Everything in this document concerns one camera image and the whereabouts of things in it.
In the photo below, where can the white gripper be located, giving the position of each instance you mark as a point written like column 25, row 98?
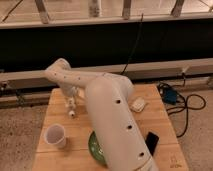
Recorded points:
column 73, row 91

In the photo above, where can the white plastic bottle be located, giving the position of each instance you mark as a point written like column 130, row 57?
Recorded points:
column 71, row 106

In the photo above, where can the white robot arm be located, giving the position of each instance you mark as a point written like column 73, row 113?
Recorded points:
column 106, row 101

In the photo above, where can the green ceramic bowl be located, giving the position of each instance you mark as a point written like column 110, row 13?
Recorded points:
column 95, row 149

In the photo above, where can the white plastic cup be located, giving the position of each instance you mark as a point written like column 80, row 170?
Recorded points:
column 55, row 135

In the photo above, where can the black smartphone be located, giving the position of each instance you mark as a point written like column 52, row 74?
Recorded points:
column 151, row 142

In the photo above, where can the blue power adapter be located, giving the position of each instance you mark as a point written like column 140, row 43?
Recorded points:
column 170, row 97

